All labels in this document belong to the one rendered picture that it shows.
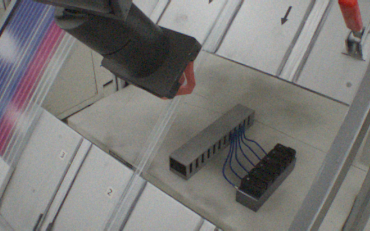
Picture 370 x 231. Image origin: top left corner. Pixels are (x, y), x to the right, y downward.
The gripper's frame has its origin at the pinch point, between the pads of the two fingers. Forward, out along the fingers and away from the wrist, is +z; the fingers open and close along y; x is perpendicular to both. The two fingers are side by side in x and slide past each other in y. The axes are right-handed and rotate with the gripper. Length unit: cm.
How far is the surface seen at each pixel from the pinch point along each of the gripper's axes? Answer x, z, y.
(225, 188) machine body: 10.9, 34.6, 2.2
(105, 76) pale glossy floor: -5, 135, 151
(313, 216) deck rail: 6.7, -0.3, -20.8
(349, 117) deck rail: -3.7, -0.5, -19.6
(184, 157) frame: 9.4, 29.9, 11.8
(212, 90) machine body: -10, 54, 27
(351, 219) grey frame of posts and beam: 4, 46, -22
